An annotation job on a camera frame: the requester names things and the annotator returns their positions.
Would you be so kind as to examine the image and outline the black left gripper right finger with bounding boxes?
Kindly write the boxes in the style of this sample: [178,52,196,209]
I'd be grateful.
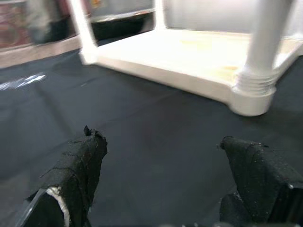
[216,136,303,227]

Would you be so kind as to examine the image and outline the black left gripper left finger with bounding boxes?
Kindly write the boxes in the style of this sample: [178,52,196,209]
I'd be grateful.
[15,125,108,227]

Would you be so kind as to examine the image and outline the white plastic children table top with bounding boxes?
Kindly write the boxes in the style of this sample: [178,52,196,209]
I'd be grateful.
[79,29,303,118]

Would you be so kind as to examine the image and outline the black tablecloth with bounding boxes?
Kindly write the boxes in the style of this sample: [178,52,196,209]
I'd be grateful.
[0,35,303,227]

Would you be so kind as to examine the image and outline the clear adhesive tape patch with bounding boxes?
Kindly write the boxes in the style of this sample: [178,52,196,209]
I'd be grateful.
[0,73,47,92]

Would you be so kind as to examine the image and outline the beige covered low bench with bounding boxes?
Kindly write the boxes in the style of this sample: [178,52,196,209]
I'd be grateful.
[0,35,82,69]

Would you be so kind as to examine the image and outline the black plastic bag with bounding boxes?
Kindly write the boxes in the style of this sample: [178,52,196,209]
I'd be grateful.
[26,0,71,44]

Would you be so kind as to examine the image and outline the black wok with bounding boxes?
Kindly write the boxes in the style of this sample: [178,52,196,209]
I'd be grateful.
[91,10,156,41]

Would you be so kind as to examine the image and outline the red printed food box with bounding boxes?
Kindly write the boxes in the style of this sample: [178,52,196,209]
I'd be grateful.
[0,0,31,49]

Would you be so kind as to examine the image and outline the clear plastic storage box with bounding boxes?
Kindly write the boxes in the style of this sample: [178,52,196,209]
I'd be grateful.
[89,0,157,18]

